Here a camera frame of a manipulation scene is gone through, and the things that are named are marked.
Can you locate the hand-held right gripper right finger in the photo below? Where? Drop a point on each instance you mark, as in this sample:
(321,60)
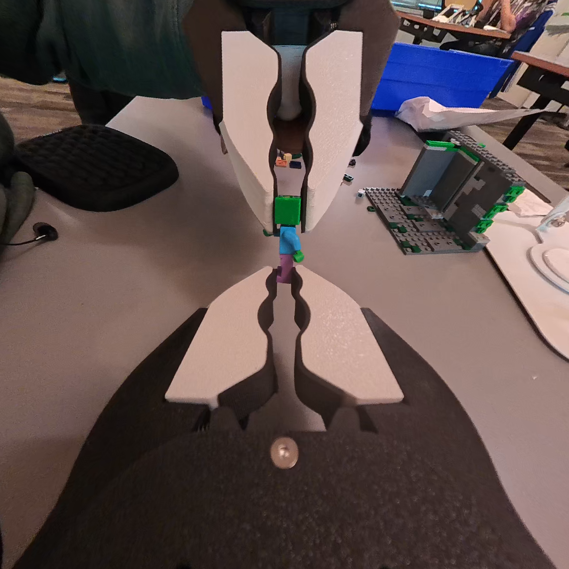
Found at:
(351,351)

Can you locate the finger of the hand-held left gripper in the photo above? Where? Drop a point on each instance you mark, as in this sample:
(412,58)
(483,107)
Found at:
(244,111)
(338,111)

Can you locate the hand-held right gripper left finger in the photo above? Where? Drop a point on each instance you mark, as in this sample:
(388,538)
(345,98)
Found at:
(218,351)

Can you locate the green headed toy minifigure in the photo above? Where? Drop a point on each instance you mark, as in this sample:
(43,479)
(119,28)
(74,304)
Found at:
(288,211)

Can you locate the person's left forearm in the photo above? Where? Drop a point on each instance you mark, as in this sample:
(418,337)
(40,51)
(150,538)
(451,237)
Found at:
(111,44)

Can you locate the scatter of small loose bricks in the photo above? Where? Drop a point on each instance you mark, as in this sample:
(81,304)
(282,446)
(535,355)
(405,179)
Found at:
(284,160)

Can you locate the white crumpled paper bag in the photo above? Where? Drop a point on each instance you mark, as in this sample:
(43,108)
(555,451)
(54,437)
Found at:
(453,113)

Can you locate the wooden top office table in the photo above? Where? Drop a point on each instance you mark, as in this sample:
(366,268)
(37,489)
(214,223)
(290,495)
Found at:
(542,66)
(449,24)

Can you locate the grey brick building model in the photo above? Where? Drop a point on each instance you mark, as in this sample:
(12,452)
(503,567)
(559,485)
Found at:
(444,209)

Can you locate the white rounded board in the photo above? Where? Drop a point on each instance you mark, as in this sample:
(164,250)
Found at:
(524,289)

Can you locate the dark green hoodie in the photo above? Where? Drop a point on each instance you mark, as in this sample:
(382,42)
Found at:
(13,200)

